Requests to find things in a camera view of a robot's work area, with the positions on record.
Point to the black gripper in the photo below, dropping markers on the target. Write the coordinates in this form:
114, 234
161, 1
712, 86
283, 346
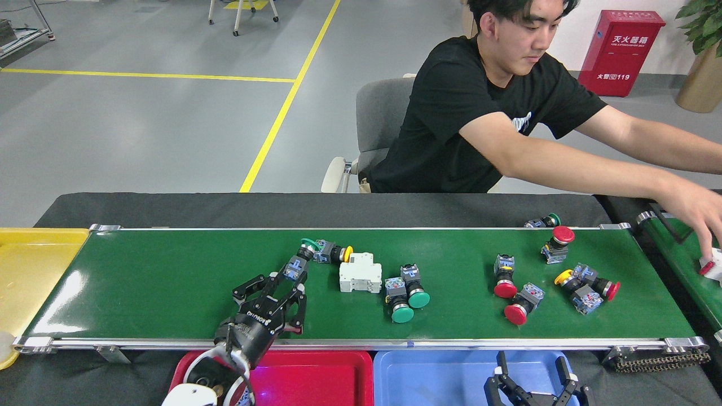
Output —
251, 335

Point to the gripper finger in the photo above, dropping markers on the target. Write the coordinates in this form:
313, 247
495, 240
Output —
569, 392
502, 392

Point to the green button switch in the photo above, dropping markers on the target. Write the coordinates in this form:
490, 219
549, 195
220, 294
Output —
554, 219
419, 299
402, 313
294, 268

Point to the yellow button switch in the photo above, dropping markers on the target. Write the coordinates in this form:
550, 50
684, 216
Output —
326, 251
585, 273

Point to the red button switch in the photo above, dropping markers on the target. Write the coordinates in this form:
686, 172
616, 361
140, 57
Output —
586, 300
505, 290
515, 314
563, 234

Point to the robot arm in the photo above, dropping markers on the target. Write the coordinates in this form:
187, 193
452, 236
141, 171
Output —
186, 395

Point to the long green conveyor belt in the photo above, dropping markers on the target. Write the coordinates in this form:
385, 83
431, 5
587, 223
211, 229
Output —
338, 304

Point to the blue plastic tray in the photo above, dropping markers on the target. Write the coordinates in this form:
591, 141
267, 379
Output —
434, 383

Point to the red plastic tray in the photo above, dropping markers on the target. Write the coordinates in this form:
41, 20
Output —
316, 383

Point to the short green conveyor belt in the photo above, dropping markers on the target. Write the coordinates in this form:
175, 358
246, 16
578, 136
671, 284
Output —
685, 270

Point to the yellow plastic tray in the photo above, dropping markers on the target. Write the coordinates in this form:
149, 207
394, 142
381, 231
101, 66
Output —
34, 276

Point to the person's right hand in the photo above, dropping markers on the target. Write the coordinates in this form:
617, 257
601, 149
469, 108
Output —
696, 214

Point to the grey office chair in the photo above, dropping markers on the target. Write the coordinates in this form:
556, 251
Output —
383, 113

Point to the person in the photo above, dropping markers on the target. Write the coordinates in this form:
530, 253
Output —
451, 113

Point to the clear round plastic lid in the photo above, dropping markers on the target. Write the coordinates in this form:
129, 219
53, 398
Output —
5, 349

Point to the white stand on wheels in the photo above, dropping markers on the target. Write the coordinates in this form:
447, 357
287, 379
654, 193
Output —
240, 14

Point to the tan plant pot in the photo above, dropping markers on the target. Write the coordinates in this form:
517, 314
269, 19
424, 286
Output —
702, 84

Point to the brown cardboard box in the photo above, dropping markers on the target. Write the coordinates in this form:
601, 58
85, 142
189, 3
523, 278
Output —
468, 17

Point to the red fire extinguisher box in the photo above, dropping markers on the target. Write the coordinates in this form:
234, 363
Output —
620, 53

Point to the silver metal cart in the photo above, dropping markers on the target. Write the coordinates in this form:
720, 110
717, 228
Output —
20, 34

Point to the green potted plant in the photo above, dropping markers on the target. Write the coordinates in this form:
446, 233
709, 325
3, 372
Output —
705, 22

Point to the black angled bracket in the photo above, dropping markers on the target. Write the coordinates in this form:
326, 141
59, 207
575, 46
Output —
671, 234

